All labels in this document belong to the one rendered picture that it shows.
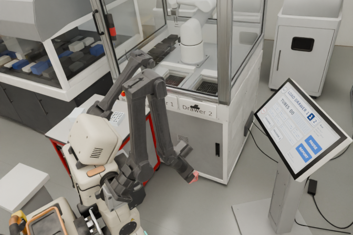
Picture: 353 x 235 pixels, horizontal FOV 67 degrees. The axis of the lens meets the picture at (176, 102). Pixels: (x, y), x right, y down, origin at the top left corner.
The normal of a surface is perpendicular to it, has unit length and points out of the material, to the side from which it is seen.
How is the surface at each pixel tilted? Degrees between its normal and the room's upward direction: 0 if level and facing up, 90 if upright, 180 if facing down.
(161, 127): 90
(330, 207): 0
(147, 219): 0
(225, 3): 90
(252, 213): 3
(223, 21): 90
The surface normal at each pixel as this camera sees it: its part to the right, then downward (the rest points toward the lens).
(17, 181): -0.10, -0.80
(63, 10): 0.88, 0.21
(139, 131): 0.53, 0.46
